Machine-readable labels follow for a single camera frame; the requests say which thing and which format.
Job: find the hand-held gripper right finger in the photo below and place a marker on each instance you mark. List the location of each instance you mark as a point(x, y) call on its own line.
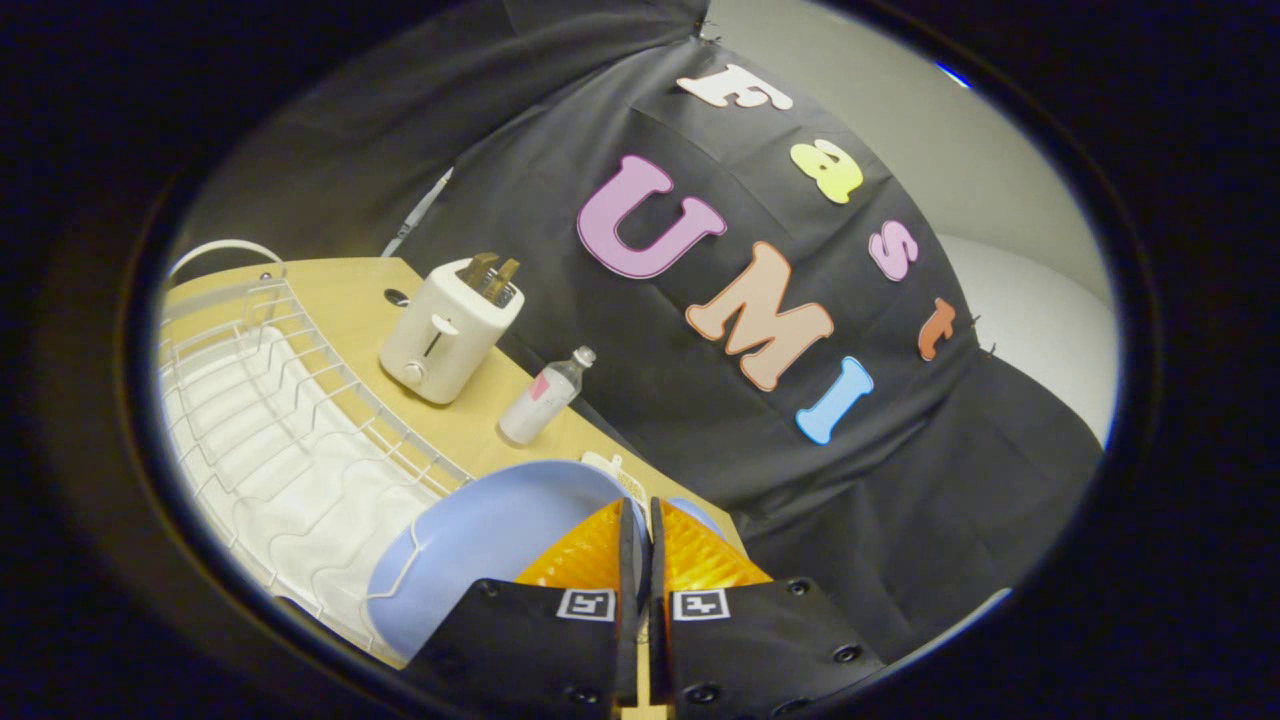
point(659, 560)

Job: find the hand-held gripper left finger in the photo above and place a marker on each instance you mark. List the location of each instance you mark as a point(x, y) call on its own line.
point(629, 560)

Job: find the white basket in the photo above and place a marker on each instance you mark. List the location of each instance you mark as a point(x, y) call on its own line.
point(618, 475)

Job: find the light blue plate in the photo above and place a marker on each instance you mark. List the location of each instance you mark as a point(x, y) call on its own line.
point(480, 540)

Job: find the black backdrop cloth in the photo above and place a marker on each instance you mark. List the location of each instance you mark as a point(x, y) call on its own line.
point(700, 420)

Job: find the clear bottle with pink label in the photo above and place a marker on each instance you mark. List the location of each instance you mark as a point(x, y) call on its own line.
point(540, 400)

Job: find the white toaster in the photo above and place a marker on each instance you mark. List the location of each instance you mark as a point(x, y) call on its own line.
point(440, 335)

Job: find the brown toast slice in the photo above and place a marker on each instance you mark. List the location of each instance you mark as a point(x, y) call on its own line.
point(503, 280)
point(478, 270)

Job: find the white drain tray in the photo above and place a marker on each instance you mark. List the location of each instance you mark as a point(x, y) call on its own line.
point(290, 480)

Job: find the black desk grommet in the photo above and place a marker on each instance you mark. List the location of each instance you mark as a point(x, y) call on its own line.
point(397, 297)

